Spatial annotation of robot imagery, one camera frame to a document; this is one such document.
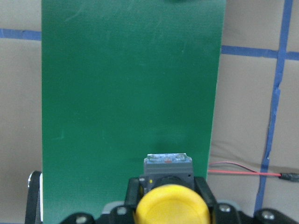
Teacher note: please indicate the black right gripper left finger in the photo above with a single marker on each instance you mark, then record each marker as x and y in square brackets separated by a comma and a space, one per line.
[134, 193]

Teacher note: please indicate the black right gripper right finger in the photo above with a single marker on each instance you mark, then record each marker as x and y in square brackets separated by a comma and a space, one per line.
[202, 188]

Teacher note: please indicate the yellow push button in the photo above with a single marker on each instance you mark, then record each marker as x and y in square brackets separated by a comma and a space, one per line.
[169, 195]

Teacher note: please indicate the green conveyor belt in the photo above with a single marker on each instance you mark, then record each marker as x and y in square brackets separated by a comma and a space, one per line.
[122, 79]

